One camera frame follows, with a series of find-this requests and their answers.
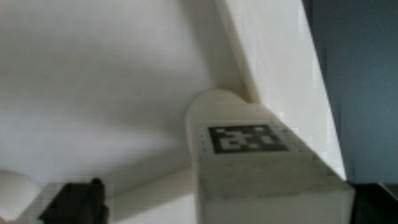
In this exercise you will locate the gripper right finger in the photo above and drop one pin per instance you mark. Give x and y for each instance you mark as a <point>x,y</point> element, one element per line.
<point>375,206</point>

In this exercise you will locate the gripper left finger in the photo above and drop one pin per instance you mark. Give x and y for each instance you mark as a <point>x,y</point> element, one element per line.
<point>68,204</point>

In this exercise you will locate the white square table top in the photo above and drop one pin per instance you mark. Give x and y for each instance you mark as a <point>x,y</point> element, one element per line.
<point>107,63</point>

